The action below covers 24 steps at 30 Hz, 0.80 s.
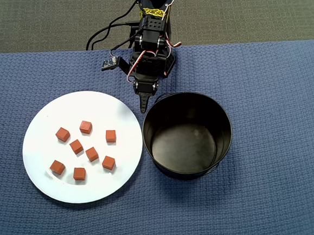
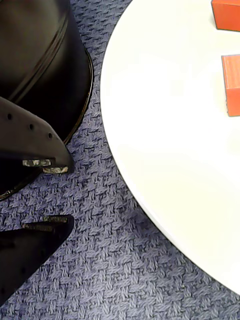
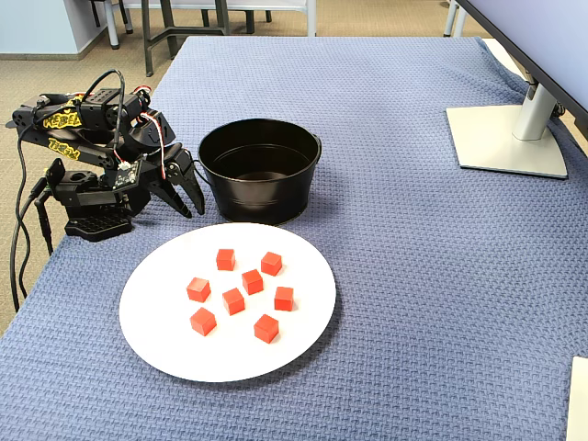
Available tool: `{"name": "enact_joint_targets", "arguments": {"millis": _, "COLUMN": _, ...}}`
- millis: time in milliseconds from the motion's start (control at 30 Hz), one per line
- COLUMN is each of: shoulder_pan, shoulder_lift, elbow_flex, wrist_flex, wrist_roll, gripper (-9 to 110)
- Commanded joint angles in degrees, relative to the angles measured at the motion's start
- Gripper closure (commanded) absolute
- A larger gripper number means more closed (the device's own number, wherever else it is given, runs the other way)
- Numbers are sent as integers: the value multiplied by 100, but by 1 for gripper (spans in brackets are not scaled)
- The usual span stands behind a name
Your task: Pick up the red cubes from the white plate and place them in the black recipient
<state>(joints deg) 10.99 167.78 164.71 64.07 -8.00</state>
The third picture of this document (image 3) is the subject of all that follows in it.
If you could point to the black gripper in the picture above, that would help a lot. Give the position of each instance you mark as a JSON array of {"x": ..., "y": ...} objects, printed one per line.
[{"x": 171, "y": 162}]

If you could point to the red cube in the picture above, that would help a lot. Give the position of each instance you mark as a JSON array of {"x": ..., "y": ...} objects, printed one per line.
[
  {"x": 284, "y": 299},
  {"x": 233, "y": 302},
  {"x": 198, "y": 290},
  {"x": 225, "y": 260},
  {"x": 252, "y": 282},
  {"x": 266, "y": 329},
  {"x": 271, "y": 264},
  {"x": 203, "y": 322}
]

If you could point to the white round plate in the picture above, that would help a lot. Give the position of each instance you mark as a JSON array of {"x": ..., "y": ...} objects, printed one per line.
[{"x": 184, "y": 349}]

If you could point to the black metal bucket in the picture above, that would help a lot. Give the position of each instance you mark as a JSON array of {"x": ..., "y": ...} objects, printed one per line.
[{"x": 257, "y": 197}]

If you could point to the white table leg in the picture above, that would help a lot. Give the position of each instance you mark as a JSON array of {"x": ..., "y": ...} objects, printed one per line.
[{"x": 112, "y": 27}]

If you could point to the black chair leg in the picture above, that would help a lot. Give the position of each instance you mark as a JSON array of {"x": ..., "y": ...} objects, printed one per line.
[
  {"x": 250, "y": 20},
  {"x": 127, "y": 20}
]

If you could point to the blue woven tablecloth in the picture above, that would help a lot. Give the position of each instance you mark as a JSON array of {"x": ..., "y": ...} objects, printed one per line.
[{"x": 413, "y": 275}]

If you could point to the grey table leg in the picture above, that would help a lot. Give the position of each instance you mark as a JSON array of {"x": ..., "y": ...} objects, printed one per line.
[{"x": 451, "y": 20}]

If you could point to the monitor with silver stand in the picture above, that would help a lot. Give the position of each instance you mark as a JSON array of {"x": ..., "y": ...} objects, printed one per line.
[{"x": 505, "y": 142}]

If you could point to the white flat panel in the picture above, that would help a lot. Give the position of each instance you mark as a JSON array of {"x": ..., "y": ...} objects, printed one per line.
[{"x": 579, "y": 399}]

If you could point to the black wrist camera board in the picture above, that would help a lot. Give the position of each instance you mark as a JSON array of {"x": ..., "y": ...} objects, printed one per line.
[{"x": 126, "y": 174}]

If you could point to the light grey table frame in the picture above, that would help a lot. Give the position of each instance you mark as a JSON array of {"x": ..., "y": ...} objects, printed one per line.
[{"x": 311, "y": 20}]

